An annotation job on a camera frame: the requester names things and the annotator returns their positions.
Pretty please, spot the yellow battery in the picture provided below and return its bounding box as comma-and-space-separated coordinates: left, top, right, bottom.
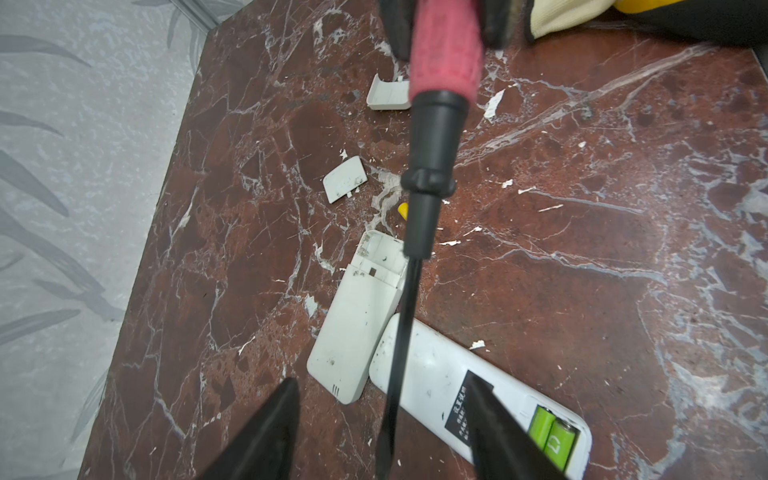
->
397, 203, 409, 220

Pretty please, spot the yellow black work glove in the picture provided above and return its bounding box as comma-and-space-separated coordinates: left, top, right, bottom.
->
523, 0, 767, 47

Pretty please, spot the white remote battery cover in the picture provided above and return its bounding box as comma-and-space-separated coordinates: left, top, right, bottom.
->
322, 156, 368, 204

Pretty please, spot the pink handled screwdriver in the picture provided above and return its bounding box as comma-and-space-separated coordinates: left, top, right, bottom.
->
376, 1, 484, 479

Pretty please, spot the red white remote control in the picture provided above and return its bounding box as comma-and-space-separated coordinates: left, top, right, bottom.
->
400, 321, 593, 479

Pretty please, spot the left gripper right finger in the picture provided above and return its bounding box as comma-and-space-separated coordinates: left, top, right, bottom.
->
465, 377, 566, 480

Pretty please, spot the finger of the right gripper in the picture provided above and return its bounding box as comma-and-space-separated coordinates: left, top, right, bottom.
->
479, 0, 526, 50
378, 0, 417, 62

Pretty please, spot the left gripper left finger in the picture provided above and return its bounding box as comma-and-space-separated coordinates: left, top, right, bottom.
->
199, 378, 300, 479

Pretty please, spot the green battery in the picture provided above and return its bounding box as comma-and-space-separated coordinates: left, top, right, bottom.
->
543, 419, 579, 472
528, 406, 557, 450

